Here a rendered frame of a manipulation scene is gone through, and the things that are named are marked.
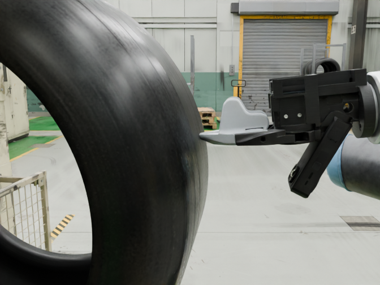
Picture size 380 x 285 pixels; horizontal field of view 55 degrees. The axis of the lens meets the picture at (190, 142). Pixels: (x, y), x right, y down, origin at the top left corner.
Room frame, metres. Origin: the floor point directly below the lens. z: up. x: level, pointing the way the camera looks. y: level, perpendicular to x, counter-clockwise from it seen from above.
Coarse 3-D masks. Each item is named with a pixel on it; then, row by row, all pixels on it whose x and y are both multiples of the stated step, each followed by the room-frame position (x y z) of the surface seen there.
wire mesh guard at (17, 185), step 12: (24, 180) 1.06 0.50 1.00; (0, 192) 0.95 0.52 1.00; (12, 192) 1.01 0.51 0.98; (36, 192) 1.13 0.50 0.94; (48, 204) 1.18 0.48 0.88; (0, 216) 0.95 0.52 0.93; (12, 216) 1.00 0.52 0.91; (48, 216) 1.17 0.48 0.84; (24, 228) 1.05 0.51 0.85; (48, 228) 1.17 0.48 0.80; (48, 240) 1.16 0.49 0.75
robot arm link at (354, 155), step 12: (348, 144) 0.57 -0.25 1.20; (360, 144) 0.55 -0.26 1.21; (372, 144) 0.54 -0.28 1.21; (336, 156) 0.57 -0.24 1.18; (348, 156) 0.55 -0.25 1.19; (360, 156) 0.54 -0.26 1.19; (372, 156) 0.52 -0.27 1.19; (336, 168) 0.56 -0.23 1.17; (348, 168) 0.54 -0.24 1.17; (360, 168) 0.53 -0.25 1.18; (372, 168) 0.51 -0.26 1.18; (336, 180) 0.57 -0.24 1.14; (348, 180) 0.55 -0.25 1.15; (360, 180) 0.53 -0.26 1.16; (372, 180) 0.51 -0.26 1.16; (360, 192) 0.54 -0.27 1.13; (372, 192) 0.52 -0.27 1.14
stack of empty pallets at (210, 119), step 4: (208, 108) 9.71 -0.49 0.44; (212, 108) 9.68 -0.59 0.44; (200, 112) 8.86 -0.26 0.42; (204, 112) 8.86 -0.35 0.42; (208, 112) 8.87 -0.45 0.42; (212, 112) 8.87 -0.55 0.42; (204, 116) 8.99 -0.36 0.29; (208, 116) 9.01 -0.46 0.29; (212, 116) 8.87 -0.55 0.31; (204, 120) 9.40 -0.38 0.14; (208, 120) 9.41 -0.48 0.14; (212, 120) 8.81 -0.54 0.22; (204, 124) 8.84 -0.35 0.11; (208, 124) 8.85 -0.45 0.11; (212, 124) 8.85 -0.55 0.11; (216, 124) 8.86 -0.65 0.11; (212, 128) 8.92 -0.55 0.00; (216, 128) 8.86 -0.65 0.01
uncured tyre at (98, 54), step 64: (0, 0) 0.34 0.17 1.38; (64, 0) 0.36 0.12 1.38; (64, 64) 0.33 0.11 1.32; (128, 64) 0.36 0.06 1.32; (64, 128) 0.32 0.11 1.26; (128, 128) 0.33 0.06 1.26; (192, 128) 0.45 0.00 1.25; (128, 192) 0.32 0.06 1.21; (192, 192) 0.38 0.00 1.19; (0, 256) 0.63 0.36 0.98; (64, 256) 0.64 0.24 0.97; (128, 256) 0.32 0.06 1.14
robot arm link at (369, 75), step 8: (376, 72) 0.45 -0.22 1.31; (368, 80) 0.45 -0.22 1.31; (376, 80) 0.43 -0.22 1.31; (376, 88) 0.43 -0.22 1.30; (376, 96) 0.43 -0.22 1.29; (376, 104) 0.43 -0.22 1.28; (376, 112) 0.42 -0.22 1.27; (376, 120) 0.43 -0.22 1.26; (376, 128) 0.43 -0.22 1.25; (376, 136) 0.43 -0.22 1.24
